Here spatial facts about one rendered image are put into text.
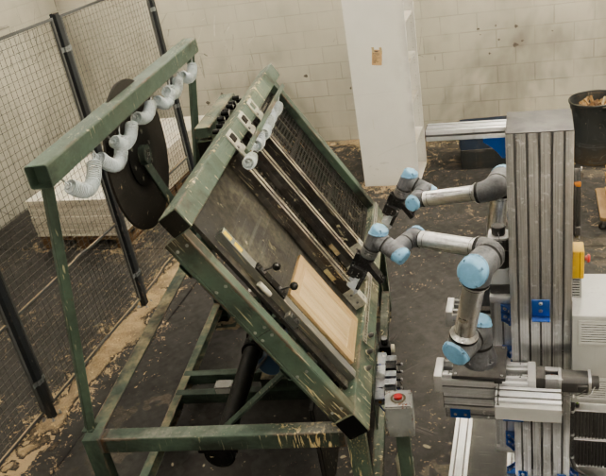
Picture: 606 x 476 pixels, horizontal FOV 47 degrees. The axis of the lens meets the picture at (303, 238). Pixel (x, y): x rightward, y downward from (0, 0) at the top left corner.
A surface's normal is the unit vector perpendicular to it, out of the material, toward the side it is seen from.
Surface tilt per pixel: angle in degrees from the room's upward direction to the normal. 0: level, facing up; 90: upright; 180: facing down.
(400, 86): 90
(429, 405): 0
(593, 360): 90
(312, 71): 90
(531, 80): 90
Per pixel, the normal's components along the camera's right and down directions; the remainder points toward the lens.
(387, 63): -0.27, 0.48
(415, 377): -0.16, -0.88
